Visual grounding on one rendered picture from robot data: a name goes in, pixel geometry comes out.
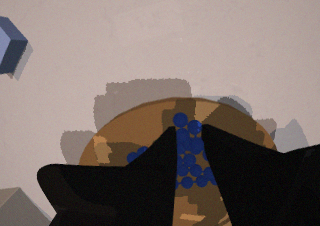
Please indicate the blue cube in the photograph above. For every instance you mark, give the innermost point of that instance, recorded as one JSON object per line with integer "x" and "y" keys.
{"x": 12, "y": 44}

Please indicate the round tan bead board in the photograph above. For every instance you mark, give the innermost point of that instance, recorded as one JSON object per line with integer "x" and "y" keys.
{"x": 142, "y": 125}

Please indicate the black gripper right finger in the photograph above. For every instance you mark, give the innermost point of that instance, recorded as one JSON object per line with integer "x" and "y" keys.
{"x": 258, "y": 185}

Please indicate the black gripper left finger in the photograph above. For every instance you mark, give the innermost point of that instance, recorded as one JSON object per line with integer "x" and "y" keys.
{"x": 143, "y": 189}

